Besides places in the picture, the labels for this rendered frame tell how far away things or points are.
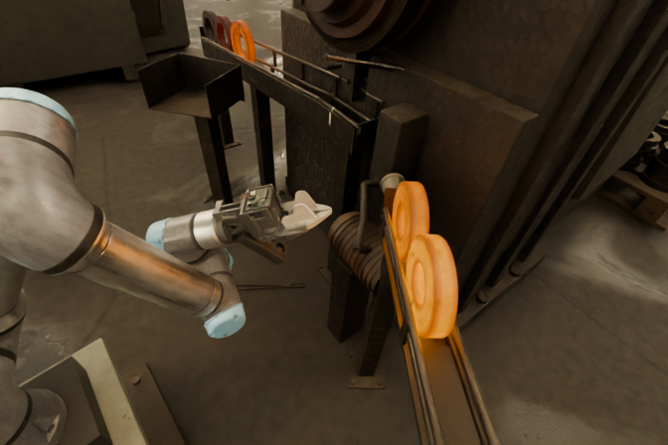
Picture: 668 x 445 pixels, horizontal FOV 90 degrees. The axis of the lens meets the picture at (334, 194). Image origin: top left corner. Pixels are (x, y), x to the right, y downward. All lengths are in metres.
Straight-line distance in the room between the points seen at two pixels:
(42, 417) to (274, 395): 0.59
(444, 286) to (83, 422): 0.74
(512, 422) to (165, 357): 1.11
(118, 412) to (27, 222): 0.60
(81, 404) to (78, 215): 0.54
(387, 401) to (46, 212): 1.04
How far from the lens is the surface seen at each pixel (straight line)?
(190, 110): 1.29
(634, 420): 1.57
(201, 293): 0.64
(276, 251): 0.71
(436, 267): 0.49
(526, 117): 0.76
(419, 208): 0.60
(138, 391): 1.31
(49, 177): 0.49
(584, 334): 1.65
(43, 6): 3.13
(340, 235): 0.89
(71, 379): 0.98
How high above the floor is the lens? 1.16
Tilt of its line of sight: 40 degrees down
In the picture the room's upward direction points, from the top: 4 degrees clockwise
